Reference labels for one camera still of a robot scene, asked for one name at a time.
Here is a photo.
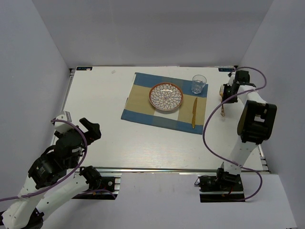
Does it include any aluminium table edge rail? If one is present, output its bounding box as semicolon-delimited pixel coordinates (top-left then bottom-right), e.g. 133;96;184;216
73;166;271;174

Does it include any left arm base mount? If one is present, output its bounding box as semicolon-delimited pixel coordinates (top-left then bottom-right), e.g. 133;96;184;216
73;166;119;200

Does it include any gold fork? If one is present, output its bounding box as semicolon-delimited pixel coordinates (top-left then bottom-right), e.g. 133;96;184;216
218;85;226;117

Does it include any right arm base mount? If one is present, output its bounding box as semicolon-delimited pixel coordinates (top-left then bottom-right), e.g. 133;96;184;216
194;166;245;203

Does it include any blue corner sticker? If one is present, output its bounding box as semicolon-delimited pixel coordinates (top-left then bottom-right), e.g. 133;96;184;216
218;68;235;73
76;66;92;71

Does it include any left blue corner sticker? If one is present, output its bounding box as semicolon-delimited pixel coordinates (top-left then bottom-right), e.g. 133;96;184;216
76;66;92;71

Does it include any clear drinking glass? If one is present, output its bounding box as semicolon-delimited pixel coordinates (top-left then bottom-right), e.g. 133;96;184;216
191;74;207;94

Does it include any right blue corner sticker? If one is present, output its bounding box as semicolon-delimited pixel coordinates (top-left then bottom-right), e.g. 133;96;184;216
218;68;235;73

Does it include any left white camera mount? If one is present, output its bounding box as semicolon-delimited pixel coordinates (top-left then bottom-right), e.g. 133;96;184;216
51;111;73;134

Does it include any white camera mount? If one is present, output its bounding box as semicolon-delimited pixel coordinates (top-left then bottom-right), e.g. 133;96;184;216
51;111;73;134
227;72;235;86

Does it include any floral patterned ceramic plate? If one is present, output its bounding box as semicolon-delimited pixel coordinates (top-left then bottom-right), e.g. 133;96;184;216
149;83;183;111

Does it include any gold knife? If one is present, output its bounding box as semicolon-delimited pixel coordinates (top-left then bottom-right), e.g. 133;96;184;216
192;97;198;129

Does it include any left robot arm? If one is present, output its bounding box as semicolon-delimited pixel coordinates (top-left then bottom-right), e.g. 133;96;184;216
0;117;102;229

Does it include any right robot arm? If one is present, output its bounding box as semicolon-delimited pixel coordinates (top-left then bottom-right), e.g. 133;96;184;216
215;70;277;190

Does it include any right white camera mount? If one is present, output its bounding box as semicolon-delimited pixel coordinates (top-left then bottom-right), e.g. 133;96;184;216
227;72;235;86

